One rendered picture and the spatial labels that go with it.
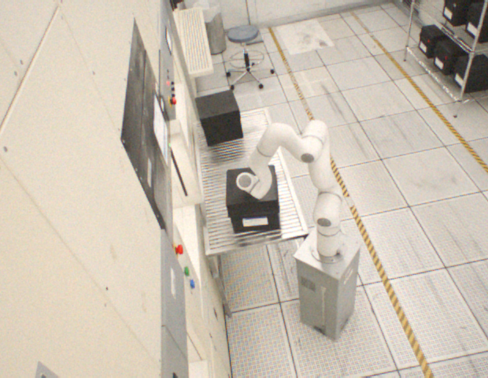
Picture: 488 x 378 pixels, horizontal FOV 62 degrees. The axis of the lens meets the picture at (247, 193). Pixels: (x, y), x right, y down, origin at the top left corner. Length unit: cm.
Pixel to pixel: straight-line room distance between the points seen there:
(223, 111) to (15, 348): 245
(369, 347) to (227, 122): 175
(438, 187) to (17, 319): 346
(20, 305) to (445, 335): 267
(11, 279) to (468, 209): 338
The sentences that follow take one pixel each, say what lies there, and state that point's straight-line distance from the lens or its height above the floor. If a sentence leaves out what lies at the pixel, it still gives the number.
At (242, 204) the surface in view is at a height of 101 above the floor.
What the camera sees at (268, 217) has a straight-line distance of 229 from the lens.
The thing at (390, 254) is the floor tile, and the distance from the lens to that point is 323.
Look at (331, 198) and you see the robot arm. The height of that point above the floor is 118.
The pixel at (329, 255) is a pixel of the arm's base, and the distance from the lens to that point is 223.
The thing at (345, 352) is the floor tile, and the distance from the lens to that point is 283.
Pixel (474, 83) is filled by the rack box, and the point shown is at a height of 29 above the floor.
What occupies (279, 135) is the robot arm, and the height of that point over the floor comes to 155.
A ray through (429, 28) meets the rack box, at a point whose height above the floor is 44.
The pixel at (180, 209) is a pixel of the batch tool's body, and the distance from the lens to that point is 246.
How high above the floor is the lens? 261
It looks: 45 degrees down
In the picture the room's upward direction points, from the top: 11 degrees counter-clockwise
